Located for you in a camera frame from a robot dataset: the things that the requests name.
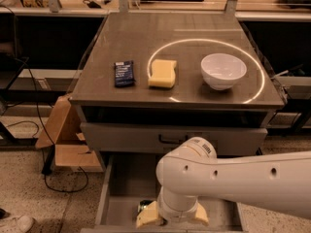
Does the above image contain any grey drawer cabinet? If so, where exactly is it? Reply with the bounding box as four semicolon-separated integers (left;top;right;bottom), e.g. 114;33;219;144
69;12;286;177

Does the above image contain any white bowl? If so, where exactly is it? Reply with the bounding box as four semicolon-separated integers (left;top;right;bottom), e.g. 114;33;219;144
201;53;247;90

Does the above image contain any black floor cable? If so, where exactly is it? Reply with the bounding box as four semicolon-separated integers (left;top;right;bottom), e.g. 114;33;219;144
0;4;89;194

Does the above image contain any yellow sponge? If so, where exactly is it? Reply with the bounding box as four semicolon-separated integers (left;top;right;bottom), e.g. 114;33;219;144
148;59;177;88

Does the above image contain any dark side shelf unit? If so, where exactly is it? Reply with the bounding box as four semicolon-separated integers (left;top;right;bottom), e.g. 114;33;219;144
0;42;82;148

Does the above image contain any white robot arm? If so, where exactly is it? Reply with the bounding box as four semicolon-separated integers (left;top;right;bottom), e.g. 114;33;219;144
136;137;311;228

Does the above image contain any open grey middle drawer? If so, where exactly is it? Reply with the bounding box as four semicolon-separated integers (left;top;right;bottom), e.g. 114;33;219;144
81;153;248;233

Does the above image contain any dark blue snack bar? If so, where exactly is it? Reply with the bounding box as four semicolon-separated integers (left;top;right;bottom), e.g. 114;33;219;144
114;60;135;87

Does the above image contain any white shoe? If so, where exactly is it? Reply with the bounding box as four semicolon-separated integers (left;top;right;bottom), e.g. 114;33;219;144
0;216;34;233

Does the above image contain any brown cardboard box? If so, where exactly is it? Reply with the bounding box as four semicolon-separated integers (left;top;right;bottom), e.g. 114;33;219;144
35;95;103;172

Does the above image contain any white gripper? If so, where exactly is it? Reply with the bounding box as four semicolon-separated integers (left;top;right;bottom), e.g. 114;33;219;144
136;187;209;228

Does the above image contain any grey upper drawer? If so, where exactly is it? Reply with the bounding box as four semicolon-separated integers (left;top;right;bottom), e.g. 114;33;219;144
81;122;267;156

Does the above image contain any green soda can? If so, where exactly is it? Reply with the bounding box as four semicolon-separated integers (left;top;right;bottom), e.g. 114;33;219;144
138;200;153;213

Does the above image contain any black drawer handle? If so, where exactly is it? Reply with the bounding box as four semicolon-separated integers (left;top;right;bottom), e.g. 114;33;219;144
158;134;189;145

